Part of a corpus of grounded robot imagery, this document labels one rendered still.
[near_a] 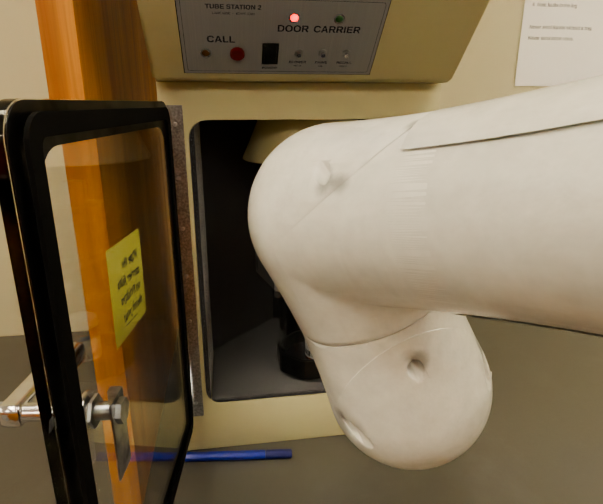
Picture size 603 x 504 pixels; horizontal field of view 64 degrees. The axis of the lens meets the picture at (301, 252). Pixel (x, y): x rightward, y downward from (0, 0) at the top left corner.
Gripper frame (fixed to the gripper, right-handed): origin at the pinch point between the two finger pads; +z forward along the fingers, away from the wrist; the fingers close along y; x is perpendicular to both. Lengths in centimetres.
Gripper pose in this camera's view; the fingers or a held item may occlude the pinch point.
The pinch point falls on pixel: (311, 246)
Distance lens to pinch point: 65.9
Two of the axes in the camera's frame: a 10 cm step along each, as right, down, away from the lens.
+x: 0.0, 9.6, 2.9
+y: -9.9, 0.5, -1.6
